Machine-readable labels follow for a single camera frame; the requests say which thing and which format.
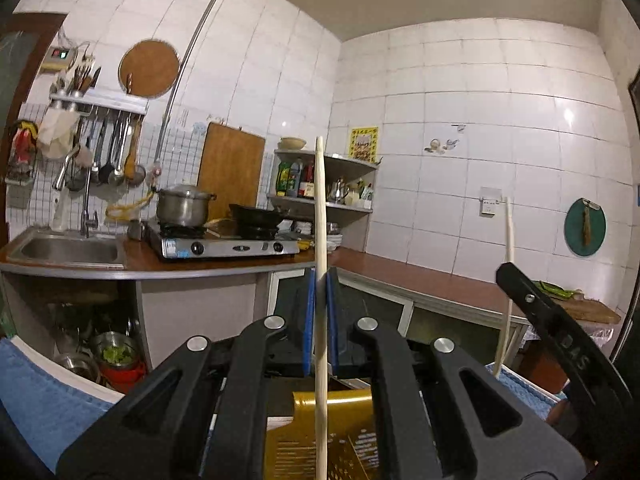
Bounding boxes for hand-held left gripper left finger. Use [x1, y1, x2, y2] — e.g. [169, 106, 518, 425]
[56, 267, 317, 480]

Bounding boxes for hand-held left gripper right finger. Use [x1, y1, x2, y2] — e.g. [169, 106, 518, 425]
[327, 266, 587, 480]

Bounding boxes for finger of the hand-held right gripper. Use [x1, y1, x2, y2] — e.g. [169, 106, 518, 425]
[495, 261, 639, 471]

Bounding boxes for yellow perforated utensil holder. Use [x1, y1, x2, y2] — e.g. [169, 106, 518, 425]
[263, 387, 387, 480]

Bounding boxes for wooden chopstick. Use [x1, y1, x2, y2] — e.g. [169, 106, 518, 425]
[313, 136, 330, 480]
[492, 196, 516, 380]

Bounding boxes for row of hanging kitchen utensils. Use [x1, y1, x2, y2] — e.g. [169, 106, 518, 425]
[65, 110, 148, 192]

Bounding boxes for wooden chopping board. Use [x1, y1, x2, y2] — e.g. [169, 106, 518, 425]
[530, 287, 622, 325]

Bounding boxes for green vegetables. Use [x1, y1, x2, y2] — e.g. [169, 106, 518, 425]
[534, 280, 577, 300]

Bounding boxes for brown kitchen counter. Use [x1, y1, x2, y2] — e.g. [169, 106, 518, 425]
[0, 230, 626, 396]

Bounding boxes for steel gas stove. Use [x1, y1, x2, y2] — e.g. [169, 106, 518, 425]
[145, 220, 301, 261]

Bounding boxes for black wok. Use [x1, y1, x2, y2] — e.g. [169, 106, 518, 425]
[229, 203, 292, 232]

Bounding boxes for green round cutting board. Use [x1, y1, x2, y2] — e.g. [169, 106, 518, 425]
[564, 198, 607, 259]

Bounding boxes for steel teapot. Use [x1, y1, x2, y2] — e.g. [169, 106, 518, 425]
[327, 177, 351, 204]

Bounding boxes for red label bottle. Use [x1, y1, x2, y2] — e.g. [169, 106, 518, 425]
[299, 162, 316, 199]

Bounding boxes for grey corner shelf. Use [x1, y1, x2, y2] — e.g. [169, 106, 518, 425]
[266, 147, 382, 252]

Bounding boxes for steel cooking pot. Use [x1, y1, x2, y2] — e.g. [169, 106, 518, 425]
[155, 184, 217, 228]

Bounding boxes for rectangular wooden cutting board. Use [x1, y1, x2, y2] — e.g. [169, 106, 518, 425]
[196, 121, 266, 221]

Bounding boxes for red bucket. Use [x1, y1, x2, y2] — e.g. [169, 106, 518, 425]
[100, 360, 149, 394]

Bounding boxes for steel bowl with greens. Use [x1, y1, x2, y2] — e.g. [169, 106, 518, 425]
[90, 331, 142, 368]

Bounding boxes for empty steel bowl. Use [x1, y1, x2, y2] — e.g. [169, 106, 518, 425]
[52, 352, 101, 387]

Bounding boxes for steel kitchen sink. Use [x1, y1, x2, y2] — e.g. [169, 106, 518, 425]
[6, 226, 126, 268]

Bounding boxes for steel faucet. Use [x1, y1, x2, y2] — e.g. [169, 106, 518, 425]
[52, 146, 101, 239]

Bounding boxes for blue terry towel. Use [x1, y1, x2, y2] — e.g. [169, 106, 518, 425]
[0, 337, 568, 480]

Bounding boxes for round wooden board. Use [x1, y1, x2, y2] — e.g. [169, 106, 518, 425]
[118, 39, 180, 99]

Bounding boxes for white cloth bag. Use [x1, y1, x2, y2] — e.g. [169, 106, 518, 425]
[37, 109, 81, 159]

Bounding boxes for white wall outlet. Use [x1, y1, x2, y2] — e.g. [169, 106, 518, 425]
[479, 186, 502, 217]

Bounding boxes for yellow wall sticker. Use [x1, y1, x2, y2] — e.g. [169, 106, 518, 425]
[348, 126, 379, 163]

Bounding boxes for teapot wall stickers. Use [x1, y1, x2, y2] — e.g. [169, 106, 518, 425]
[424, 123, 469, 155]

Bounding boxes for yellow hose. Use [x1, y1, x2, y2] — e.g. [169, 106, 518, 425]
[105, 189, 154, 221]

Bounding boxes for white wire wall grid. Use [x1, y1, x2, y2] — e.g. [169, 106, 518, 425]
[7, 102, 207, 211]

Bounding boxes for metal wall pipe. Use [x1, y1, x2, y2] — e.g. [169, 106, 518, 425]
[152, 0, 236, 173]

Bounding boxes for steel wall utensil rack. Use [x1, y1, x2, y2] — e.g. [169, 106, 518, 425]
[49, 87, 150, 116]

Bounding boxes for wire basket with red items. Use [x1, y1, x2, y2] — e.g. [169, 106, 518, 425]
[5, 119, 39, 186]

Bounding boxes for beige switch box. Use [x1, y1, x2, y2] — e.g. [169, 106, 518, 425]
[40, 46, 84, 74]

